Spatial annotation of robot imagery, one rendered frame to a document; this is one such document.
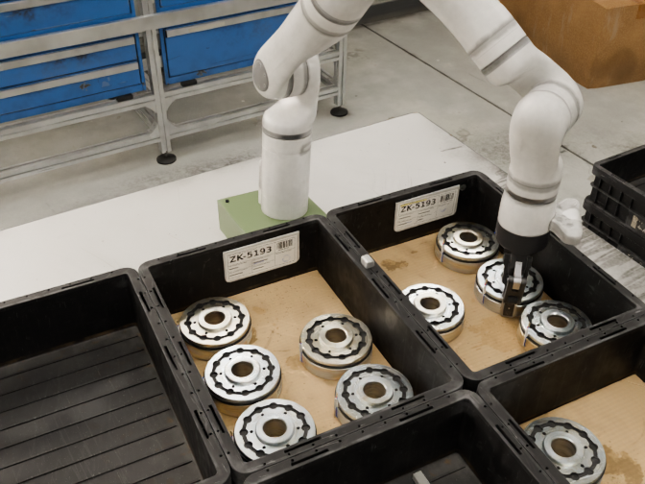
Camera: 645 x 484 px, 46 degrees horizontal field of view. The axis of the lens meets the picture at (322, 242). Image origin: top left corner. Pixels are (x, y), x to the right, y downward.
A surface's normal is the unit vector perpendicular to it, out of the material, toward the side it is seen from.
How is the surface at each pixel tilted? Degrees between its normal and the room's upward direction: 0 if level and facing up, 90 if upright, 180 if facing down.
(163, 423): 0
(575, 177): 0
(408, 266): 0
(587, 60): 90
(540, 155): 105
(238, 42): 90
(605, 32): 90
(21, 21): 90
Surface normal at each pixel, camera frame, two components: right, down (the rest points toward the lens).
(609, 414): 0.01, -0.79
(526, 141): -0.60, 0.68
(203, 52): 0.51, 0.53
